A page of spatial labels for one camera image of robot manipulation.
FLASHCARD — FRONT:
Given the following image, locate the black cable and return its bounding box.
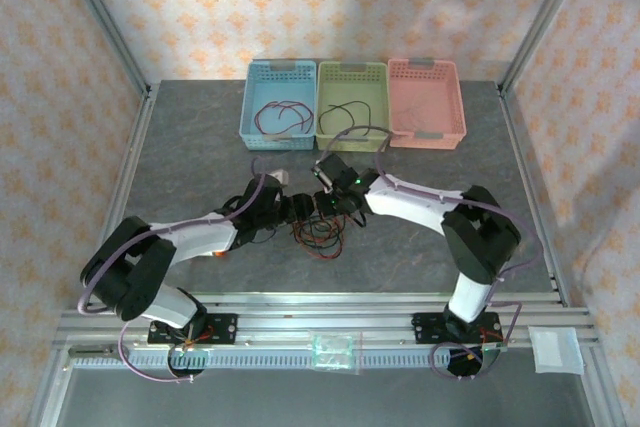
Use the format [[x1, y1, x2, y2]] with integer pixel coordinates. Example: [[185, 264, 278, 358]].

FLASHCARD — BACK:
[[317, 99, 373, 142], [291, 211, 367, 254]]

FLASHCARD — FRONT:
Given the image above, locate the red cable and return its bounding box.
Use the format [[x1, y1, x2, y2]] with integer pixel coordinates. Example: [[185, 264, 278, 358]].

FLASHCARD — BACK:
[[253, 99, 315, 133], [292, 214, 346, 263]]

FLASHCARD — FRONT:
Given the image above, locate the white cable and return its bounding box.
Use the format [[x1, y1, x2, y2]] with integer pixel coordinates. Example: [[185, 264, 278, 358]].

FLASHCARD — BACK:
[[393, 95, 437, 129]]

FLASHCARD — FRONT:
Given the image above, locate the blue perforated plastic basket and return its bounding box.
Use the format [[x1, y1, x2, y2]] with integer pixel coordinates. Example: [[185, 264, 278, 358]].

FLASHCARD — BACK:
[[239, 59, 320, 152]]

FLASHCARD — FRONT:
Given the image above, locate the green perforated plastic basket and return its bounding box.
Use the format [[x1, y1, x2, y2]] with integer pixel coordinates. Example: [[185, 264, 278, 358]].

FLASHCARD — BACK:
[[314, 60, 393, 154]]

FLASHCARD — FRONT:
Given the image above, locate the pink perforated plastic basket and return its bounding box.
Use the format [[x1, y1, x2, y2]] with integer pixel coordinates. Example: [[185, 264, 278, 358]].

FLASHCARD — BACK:
[[387, 57, 469, 151]]

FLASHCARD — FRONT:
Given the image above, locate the clear plastic bag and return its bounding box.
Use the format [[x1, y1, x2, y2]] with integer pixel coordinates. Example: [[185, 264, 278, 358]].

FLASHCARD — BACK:
[[309, 330, 363, 376]]

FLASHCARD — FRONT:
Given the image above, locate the white pouch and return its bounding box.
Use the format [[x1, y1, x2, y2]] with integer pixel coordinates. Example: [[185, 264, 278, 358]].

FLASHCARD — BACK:
[[528, 326, 585, 376]]

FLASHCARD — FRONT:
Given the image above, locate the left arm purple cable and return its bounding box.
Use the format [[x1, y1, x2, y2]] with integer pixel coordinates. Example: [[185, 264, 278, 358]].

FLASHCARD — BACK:
[[77, 156, 282, 384]]

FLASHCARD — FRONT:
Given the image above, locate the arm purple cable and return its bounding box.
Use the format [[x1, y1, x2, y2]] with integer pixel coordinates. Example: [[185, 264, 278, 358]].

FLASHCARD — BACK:
[[77, 156, 282, 384], [319, 125, 546, 381]]

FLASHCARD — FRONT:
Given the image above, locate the aluminium rail frame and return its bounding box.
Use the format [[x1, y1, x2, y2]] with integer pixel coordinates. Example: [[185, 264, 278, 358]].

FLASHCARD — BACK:
[[53, 290, 600, 373]]

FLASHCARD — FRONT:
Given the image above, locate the grey slotted cable duct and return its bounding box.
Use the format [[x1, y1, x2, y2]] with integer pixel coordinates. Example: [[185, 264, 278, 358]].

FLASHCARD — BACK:
[[72, 346, 501, 372]]

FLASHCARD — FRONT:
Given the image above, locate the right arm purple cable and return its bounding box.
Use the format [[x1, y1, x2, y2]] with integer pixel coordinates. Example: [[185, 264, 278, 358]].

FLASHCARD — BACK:
[[319, 125, 546, 381]]

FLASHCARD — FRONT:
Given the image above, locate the aluminium frame post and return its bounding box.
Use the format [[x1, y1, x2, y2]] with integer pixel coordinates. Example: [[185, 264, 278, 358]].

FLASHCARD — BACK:
[[53, 0, 154, 98], [499, 0, 595, 96]]

